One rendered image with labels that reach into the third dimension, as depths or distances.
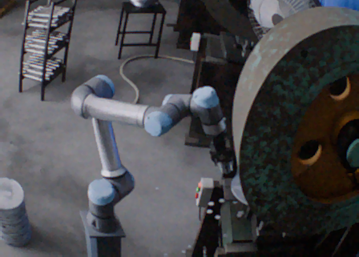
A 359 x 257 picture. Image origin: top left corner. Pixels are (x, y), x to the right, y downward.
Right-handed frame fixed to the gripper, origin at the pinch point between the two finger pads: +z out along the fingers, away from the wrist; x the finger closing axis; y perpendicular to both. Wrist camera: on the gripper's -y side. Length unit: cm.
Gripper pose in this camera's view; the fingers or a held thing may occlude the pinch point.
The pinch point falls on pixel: (227, 170)
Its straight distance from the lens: 190.8
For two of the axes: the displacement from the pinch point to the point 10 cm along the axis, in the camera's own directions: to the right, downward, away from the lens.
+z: 2.8, 8.1, 5.2
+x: 9.6, -2.8, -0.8
